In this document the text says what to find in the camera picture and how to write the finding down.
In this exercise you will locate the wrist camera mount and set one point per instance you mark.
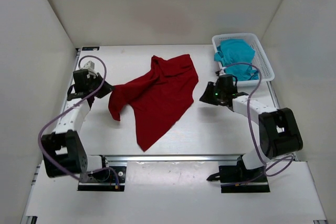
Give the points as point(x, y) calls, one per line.
point(88, 67)
point(220, 72)

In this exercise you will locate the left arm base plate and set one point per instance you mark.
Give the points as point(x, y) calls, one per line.
point(105, 180)

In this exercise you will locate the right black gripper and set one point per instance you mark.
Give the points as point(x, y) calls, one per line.
point(212, 95)

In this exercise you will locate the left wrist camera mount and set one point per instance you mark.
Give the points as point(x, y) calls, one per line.
point(88, 67)

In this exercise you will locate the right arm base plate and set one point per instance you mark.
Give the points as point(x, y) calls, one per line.
point(234, 179)

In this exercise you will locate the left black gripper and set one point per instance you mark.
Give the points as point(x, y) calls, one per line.
point(97, 89)

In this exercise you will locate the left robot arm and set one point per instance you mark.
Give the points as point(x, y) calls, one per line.
point(63, 144)

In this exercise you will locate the red t shirt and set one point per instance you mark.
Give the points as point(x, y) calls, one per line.
point(159, 98)

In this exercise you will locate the teal t shirt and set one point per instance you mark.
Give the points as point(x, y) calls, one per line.
point(237, 51)

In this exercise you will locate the aluminium front rail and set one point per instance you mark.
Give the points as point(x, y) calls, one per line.
point(171, 158)

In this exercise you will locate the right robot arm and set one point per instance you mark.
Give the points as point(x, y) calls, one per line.
point(274, 133)

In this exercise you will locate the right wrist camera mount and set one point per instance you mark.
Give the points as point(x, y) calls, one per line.
point(220, 72)

